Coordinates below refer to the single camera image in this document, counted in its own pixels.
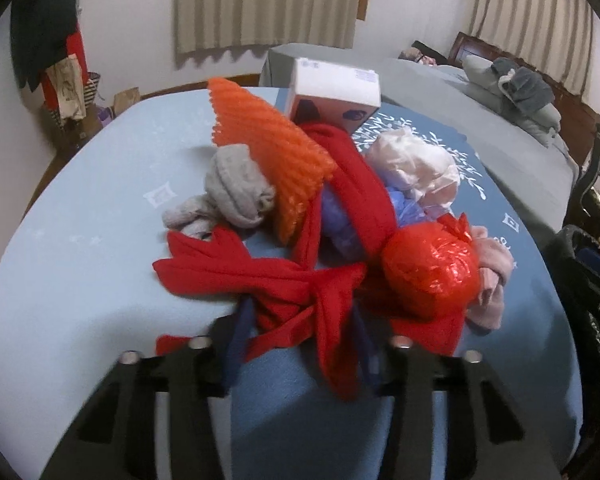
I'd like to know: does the grey sock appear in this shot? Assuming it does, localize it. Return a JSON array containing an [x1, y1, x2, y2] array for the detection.
[[161, 144, 278, 238]]

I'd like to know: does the brown paper bag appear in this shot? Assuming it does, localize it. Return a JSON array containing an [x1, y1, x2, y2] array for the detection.
[[111, 87, 141, 116]]

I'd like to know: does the trash bin with black liner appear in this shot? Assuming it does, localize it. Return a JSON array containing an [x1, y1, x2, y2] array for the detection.
[[545, 225, 600, 480]]

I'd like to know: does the red plastic bag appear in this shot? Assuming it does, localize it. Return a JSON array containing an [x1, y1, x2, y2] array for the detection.
[[382, 212, 482, 321]]

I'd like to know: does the dark and pink bundle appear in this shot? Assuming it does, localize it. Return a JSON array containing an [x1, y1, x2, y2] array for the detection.
[[399, 40, 451, 67]]

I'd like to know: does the red scarf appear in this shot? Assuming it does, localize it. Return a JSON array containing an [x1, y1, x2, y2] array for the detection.
[[152, 122, 466, 403]]

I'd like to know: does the blue printed blanket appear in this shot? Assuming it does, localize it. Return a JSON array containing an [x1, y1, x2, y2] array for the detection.
[[0, 87, 583, 480]]

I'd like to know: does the bed with grey sheet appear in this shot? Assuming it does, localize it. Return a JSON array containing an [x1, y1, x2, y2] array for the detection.
[[260, 42, 581, 261]]

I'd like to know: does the blue plastic bag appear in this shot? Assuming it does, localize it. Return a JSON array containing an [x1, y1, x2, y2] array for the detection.
[[320, 185, 426, 263]]

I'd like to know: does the striped bag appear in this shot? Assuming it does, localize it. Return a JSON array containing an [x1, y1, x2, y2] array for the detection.
[[85, 72, 102, 106]]

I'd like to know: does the white cardboard box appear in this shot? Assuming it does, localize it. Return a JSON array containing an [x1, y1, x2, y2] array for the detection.
[[286, 57, 382, 136]]

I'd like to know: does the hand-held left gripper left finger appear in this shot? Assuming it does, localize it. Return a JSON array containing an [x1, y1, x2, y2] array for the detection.
[[40, 305, 256, 480]]

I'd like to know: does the wide beige striped curtain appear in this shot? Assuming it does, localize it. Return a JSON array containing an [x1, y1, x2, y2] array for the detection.
[[174, 0, 366, 61]]

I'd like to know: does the narrow beige striped curtain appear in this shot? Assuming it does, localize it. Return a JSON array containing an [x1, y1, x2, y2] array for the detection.
[[467, 0, 595, 103]]

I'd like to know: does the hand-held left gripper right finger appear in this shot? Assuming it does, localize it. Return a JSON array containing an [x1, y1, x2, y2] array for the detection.
[[350, 310, 563, 480]]

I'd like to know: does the black coat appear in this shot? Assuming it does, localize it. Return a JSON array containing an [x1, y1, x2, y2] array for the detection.
[[10, 0, 83, 93]]

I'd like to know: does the pink sock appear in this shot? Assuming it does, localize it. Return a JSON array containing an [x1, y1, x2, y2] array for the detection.
[[462, 225, 516, 331]]

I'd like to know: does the grey pillow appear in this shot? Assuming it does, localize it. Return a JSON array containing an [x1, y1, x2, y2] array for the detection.
[[462, 55, 563, 131], [467, 80, 556, 148]]

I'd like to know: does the pale pink plastic bag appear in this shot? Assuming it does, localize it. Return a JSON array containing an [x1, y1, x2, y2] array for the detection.
[[365, 127, 462, 218]]

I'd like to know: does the wooden headboard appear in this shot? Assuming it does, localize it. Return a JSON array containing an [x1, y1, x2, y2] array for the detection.
[[450, 31, 600, 171]]

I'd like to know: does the dark grey towel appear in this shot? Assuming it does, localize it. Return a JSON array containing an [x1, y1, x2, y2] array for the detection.
[[491, 56, 556, 116]]

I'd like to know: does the beige tote bag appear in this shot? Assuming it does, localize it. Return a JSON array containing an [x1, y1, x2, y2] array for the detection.
[[47, 53, 87, 121]]

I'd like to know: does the black metal frame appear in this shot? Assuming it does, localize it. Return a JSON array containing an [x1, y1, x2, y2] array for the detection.
[[562, 122, 600, 251]]

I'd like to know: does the orange foam net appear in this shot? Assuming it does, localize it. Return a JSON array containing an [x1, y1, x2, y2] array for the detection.
[[207, 77, 338, 246]]

